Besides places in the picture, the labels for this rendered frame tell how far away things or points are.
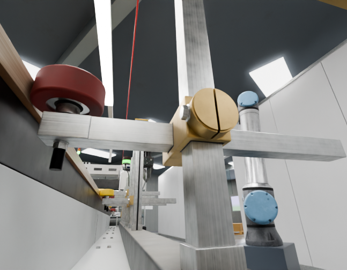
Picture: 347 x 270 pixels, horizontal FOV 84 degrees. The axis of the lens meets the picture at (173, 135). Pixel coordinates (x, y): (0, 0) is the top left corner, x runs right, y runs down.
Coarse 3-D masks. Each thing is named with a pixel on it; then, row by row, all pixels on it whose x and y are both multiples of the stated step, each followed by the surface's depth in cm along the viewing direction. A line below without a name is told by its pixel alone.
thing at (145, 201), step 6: (102, 198) 110; (108, 198) 110; (114, 198) 111; (120, 198) 112; (126, 198) 113; (144, 198) 116; (150, 198) 117; (156, 198) 117; (162, 198) 118; (168, 198) 119; (174, 198) 120
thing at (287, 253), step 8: (248, 248) 99; (256, 248) 97; (264, 248) 95; (272, 248) 93; (280, 248) 91; (288, 248) 96; (248, 256) 98; (256, 256) 96; (264, 256) 94; (272, 256) 92; (280, 256) 90; (288, 256) 93; (296, 256) 103; (248, 264) 97; (256, 264) 95; (264, 264) 93; (272, 264) 91; (280, 264) 89; (288, 264) 90; (296, 264) 99
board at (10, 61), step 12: (0, 24) 16; (0, 36) 16; (0, 48) 16; (12, 48) 18; (0, 60) 17; (12, 60) 18; (0, 72) 18; (12, 72) 19; (24, 72) 21; (12, 84) 19; (24, 84) 21; (24, 96) 21; (36, 108) 24; (36, 120) 26; (72, 156) 44; (84, 168) 59; (96, 192) 97
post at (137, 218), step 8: (136, 152) 94; (136, 160) 93; (136, 168) 91; (136, 176) 90; (136, 184) 88; (136, 192) 87; (136, 200) 86; (136, 208) 84; (136, 216) 83; (136, 224) 81
